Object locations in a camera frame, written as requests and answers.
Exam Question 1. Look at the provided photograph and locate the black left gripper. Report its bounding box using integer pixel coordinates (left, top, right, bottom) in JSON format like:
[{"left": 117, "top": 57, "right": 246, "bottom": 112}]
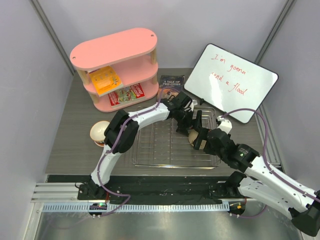
[{"left": 175, "top": 109, "right": 202, "bottom": 139}]

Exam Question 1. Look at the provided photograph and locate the beige floral ceramic bowl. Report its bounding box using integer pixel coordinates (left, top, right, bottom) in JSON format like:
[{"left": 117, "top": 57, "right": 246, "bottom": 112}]
[{"left": 188, "top": 129, "right": 199, "bottom": 146}]

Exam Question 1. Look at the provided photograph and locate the orange bowl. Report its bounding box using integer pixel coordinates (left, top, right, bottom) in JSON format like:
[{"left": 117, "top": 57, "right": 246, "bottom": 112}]
[{"left": 94, "top": 141, "right": 105, "bottom": 148}]

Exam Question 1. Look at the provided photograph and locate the white blue-petal bowl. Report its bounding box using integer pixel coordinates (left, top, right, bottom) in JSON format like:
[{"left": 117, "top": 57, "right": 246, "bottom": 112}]
[{"left": 89, "top": 120, "right": 110, "bottom": 143}]

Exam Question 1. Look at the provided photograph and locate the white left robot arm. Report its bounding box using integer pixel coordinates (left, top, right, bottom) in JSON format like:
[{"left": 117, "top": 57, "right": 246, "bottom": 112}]
[{"left": 87, "top": 92, "right": 202, "bottom": 200}]

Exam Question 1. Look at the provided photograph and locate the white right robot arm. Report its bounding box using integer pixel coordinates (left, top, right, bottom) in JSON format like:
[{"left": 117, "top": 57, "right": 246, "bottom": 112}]
[{"left": 188, "top": 128, "right": 320, "bottom": 237}]

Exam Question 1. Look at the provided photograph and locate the clear plastic drip tray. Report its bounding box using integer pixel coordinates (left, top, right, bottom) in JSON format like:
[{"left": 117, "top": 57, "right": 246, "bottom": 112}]
[{"left": 132, "top": 104, "right": 221, "bottom": 169}]

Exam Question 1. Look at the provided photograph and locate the dark paperback book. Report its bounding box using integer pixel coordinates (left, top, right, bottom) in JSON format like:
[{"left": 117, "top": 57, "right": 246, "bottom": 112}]
[{"left": 157, "top": 75, "right": 185, "bottom": 100}]

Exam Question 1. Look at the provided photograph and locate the white dry-erase board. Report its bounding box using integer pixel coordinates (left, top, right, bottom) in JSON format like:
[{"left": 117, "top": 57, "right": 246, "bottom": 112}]
[{"left": 184, "top": 43, "right": 279, "bottom": 124}]

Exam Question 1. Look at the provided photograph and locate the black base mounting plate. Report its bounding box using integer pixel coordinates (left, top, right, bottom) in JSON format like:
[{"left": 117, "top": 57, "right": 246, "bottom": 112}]
[{"left": 77, "top": 174, "right": 257, "bottom": 203}]

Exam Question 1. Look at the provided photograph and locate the red book on shelf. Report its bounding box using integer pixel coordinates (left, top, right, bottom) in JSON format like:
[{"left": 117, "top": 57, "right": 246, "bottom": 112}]
[{"left": 108, "top": 83, "right": 146, "bottom": 108}]

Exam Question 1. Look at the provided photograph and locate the pink three-tier shelf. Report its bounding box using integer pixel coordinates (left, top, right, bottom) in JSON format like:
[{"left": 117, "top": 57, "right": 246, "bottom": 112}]
[{"left": 70, "top": 28, "right": 159, "bottom": 113}]

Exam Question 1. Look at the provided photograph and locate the yellow book on shelf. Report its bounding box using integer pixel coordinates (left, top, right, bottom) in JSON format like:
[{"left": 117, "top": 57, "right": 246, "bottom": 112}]
[{"left": 88, "top": 66, "right": 124, "bottom": 97}]

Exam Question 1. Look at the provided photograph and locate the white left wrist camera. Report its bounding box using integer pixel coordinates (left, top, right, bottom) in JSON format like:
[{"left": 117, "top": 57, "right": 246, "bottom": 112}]
[{"left": 188, "top": 99, "right": 198, "bottom": 107}]

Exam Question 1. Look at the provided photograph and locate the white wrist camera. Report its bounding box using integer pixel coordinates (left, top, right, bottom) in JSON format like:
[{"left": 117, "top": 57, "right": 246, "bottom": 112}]
[
  {"left": 188, "top": 99, "right": 198, "bottom": 107},
  {"left": 216, "top": 115, "right": 233, "bottom": 134}
]

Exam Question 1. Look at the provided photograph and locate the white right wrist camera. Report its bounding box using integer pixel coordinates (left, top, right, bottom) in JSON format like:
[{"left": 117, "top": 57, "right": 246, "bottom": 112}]
[{"left": 216, "top": 115, "right": 233, "bottom": 134}]

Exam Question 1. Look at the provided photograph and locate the chrome wire dish rack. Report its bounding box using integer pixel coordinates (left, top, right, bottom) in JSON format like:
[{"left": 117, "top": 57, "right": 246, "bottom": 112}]
[{"left": 136, "top": 106, "right": 218, "bottom": 165}]

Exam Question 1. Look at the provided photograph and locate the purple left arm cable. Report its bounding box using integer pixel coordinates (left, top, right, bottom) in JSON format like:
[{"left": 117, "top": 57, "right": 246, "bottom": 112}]
[{"left": 96, "top": 87, "right": 181, "bottom": 218}]

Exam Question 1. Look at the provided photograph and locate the slotted cable duct rail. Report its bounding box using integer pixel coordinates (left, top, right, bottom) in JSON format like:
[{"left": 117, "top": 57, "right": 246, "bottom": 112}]
[{"left": 42, "top": 202, "right": 230, "bottom": 213}]

